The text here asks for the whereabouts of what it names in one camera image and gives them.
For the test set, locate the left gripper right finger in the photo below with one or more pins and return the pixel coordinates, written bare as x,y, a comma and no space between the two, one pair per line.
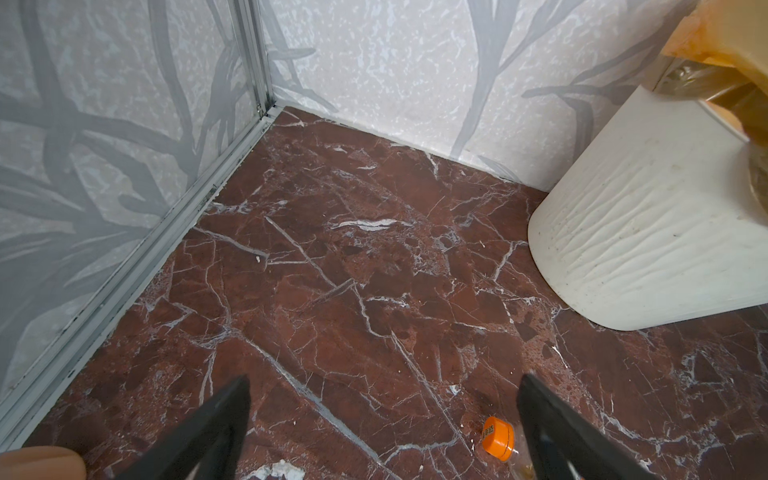
562,444

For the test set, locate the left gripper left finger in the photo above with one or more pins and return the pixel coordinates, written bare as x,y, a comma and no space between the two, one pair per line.
206,445

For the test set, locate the orange label bottle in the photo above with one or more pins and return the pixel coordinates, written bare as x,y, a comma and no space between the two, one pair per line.
506,442

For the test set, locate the white ribbed waste bin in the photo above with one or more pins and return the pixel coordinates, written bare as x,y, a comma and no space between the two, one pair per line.
655,222

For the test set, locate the yellow plastic bin liner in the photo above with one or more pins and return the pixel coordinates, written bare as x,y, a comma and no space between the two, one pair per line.
718,54

